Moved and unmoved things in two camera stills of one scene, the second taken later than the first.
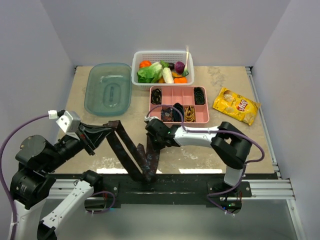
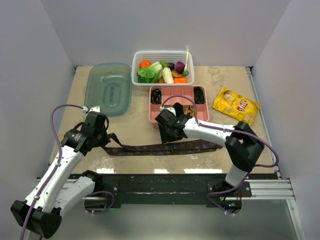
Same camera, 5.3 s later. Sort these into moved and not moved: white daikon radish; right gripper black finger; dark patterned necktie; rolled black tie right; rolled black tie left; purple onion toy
Moved: dark patterned necktie; right gripper black finger
Not moved: rolled black tie right; purple onion toy; rolled black tie left; white daikon radish
